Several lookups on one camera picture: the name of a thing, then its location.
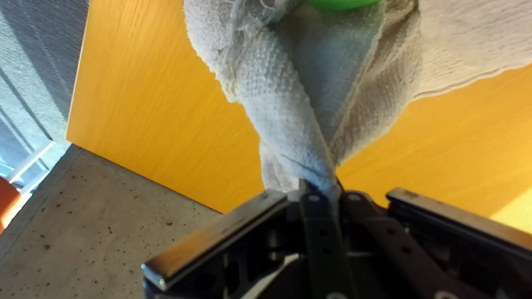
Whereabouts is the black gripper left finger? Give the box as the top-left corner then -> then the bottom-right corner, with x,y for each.
140,180 -> 348,299

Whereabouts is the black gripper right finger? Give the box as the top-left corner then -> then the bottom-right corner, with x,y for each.
331,187 -> 532,299

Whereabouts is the grey concrete pillar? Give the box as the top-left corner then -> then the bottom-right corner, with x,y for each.
0,145 -> 223,299

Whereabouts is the green apple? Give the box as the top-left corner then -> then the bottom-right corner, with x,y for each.
304,0 -> 384,14

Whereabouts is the orange chair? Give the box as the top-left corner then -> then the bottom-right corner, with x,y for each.
0,177 -> 32,235

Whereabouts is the beige towel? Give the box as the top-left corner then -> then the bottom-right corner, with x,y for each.
181,0 -> 532,203

